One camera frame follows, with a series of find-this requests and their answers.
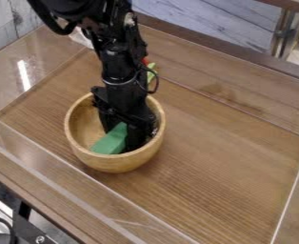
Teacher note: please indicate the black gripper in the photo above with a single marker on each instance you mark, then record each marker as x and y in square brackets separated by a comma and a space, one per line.
[120, 101]

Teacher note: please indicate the green rectangular stick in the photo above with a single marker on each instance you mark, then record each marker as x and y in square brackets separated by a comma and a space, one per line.
[112, 142]

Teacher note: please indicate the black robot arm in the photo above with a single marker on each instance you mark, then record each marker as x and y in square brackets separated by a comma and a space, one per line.
[108, 23]

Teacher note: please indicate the brown wooden bowl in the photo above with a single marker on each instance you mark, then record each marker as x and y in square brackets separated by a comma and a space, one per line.
[84, 130]

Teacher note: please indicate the red plush strawberry toy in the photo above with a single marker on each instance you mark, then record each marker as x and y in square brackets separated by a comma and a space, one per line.
[151, 66]

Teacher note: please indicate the clear acrylic corner stand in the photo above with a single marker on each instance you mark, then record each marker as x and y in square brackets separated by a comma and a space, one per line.
[80, 39]

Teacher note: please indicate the black table clamp bracket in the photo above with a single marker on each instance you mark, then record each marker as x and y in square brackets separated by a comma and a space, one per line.
[25, 230]

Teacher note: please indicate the metal table leg frame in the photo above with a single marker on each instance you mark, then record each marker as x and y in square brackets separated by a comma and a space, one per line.
[286, 35]

